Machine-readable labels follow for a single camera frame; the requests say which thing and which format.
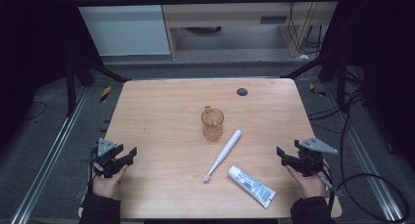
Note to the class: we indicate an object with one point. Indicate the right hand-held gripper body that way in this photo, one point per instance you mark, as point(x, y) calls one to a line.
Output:
point(311, 157)

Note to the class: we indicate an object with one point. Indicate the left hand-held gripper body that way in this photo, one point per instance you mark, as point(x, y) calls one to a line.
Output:
point(105, 152)

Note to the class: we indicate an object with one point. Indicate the person's right hand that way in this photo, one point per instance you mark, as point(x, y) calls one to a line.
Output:
point(308, 185)

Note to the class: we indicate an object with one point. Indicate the person's left hand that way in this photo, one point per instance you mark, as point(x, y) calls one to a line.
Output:
point(107, 183)

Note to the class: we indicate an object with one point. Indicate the white blue toothpaste tube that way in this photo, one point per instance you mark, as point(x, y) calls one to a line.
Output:
point(252, 186)

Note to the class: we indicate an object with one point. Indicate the black yellow striped tape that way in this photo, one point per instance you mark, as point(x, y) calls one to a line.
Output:
point(316, 91)
point(105, 94)

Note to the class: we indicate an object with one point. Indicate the white electric toothbrush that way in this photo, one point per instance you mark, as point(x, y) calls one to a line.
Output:
point(223, 154)

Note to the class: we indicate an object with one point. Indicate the grey round table grommet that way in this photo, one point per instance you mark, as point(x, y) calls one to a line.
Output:
point(242, 92)

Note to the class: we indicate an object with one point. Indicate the black metal stand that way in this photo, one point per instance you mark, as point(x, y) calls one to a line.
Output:
point(81, 74)
point(332, 70)

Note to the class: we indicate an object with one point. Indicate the amber transparent cup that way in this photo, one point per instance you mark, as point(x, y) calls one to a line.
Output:
point(212, 124)

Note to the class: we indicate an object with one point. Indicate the small white floor object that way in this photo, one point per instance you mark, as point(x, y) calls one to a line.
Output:
point(304, 57)

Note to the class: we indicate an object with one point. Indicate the black curtain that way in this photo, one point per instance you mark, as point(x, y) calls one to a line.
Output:
point(36, 54)
point(385, 61)

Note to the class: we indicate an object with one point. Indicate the white cabinet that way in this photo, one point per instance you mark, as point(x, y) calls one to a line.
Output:
point(124, 28)

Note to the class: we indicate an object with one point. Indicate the light wooden desk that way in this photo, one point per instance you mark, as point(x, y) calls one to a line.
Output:
point(228, 15)

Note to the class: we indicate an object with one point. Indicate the aluminium floor rail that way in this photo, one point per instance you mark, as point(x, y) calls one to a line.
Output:
point(49, 155)
point(365, 155)

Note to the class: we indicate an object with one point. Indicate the black horizontal frame bar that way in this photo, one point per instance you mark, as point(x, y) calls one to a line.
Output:
point(202, 0)

